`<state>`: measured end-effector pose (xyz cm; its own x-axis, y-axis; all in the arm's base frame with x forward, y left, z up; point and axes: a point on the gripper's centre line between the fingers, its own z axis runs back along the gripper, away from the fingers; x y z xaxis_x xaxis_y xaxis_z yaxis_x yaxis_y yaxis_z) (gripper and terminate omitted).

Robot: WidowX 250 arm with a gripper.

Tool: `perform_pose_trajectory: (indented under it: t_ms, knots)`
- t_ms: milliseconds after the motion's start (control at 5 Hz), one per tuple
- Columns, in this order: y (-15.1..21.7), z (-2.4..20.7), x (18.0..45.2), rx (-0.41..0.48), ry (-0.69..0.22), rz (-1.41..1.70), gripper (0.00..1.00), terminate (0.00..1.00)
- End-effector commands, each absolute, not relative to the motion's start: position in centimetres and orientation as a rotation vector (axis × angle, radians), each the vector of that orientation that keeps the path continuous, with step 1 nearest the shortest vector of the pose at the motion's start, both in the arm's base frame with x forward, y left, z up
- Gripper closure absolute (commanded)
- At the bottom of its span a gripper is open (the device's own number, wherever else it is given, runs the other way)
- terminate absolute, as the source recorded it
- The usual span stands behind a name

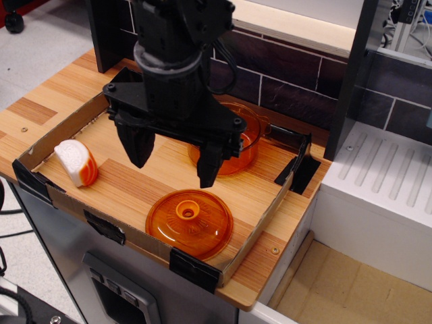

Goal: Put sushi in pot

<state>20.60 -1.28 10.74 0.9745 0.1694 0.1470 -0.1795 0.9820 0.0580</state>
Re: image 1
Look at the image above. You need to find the dark grey vertical post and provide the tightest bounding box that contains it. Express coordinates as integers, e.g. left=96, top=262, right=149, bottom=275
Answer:
left=324, top=0, right=392, bottom=161

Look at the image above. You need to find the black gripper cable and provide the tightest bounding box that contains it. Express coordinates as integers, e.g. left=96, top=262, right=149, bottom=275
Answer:
left=206, top=37, right=239, bottom=95

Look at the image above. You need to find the orange transparent pot lid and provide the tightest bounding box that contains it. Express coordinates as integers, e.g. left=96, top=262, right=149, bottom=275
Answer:
left=145, top=190, right=234, bottom=261

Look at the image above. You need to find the white toy sink drainboard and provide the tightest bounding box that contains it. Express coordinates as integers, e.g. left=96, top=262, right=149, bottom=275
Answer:
left=311, top=122, right=431, bottom=290

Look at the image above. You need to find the grey toy oven door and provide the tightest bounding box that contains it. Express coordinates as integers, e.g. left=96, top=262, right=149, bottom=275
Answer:
left=11, top=184, right=238, bottom=323

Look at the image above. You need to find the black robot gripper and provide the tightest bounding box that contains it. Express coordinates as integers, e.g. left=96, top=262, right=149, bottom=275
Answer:
left=103, top=46, right=246, bottom=188

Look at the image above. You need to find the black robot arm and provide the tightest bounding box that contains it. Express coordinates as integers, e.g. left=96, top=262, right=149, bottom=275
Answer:
left=103, top=1, right=246, bottom=188

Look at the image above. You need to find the cardboard fence with black tape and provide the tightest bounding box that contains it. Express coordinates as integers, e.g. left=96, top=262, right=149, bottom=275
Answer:
left=11, top=66, right=322, bottom=294

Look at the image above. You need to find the black caster wheel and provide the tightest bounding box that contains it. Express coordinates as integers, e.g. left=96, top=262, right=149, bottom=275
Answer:
left=5, top=11, right=24, bottom=34

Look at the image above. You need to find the white and orange toy sushi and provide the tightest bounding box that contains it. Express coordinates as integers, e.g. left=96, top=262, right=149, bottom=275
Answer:
left=54, top=140, right=98, bottom=187

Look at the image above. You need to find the orange transparent plastic pot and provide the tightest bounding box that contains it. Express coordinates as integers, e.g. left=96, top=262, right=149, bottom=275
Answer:
left=187, top=101, right=272, bottom=176

